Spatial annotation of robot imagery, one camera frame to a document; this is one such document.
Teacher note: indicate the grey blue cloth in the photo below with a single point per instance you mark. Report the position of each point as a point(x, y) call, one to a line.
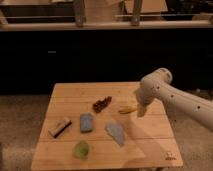
point(115, 130)

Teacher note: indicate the brown grape bunch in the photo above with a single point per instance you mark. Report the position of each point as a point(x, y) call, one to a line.
point(99, 105)

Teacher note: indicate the blue sponge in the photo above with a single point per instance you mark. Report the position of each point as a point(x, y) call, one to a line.
point(86, 122)

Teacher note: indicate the tan gripper fingers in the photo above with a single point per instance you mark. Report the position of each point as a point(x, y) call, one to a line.
point(141, 110)

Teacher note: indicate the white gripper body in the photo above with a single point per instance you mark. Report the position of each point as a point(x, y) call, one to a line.
point(143, 98)

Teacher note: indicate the yellow banana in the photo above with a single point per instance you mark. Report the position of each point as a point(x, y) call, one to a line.
point(127, 109)

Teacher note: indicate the wooden shelf frame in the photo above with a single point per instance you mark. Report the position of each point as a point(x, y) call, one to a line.
point(30, 15)

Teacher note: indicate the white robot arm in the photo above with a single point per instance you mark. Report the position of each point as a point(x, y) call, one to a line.
point(158, 85)

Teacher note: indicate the green plastic cup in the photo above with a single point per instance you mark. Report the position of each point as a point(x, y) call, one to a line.
point(81, 150)

